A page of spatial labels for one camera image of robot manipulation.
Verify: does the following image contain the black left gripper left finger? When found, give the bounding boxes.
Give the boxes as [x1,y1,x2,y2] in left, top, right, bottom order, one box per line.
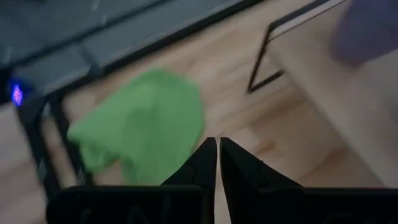
[160,136,218,224]

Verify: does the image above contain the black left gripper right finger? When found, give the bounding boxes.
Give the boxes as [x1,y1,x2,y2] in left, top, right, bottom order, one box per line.
[219,136,303,224]

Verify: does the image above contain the purple mug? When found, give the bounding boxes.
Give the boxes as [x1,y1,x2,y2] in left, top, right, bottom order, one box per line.
[329,0,398,65]

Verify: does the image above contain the wooden shelf board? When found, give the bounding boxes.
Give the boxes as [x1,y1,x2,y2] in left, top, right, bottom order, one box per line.
[247,0,398,189]

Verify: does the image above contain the green cloth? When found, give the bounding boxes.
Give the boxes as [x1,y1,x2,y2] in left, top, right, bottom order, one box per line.
[67,68,206,186]

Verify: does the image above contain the black computer tower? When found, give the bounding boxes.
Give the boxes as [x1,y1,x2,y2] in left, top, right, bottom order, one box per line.
[0,70,37,108]

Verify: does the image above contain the black metal table frame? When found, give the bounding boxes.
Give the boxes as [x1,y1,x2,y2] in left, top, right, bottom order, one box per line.
[15,0,265,203]

